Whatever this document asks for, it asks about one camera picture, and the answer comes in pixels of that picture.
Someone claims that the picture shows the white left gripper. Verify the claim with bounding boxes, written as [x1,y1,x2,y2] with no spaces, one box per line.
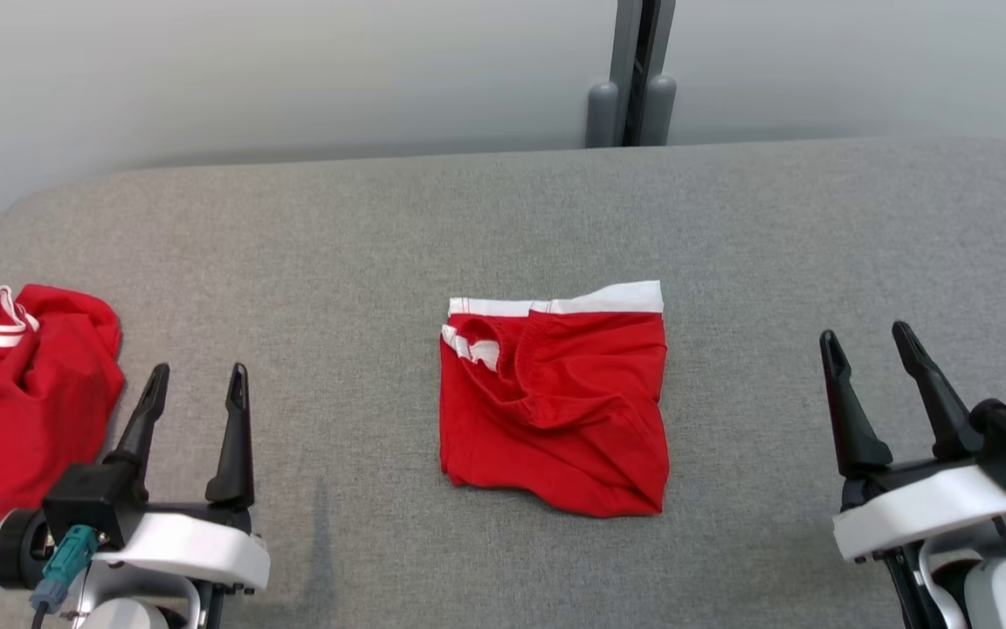
[88,363,271,597]

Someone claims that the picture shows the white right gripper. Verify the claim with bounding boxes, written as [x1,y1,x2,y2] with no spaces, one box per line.
[820,321,1006,562]

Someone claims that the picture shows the red shirt white sleeves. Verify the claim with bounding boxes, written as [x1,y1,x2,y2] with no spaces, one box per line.
[0,284,127,518]

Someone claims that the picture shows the red shorts white waistband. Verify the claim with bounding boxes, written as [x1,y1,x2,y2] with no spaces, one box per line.
[438,280,671,518]

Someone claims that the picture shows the left teal connector black cable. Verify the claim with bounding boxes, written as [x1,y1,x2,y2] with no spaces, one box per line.
[29,524,100,629]

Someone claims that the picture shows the grey wall post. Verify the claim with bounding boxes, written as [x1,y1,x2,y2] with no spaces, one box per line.
[586,0,678,149]

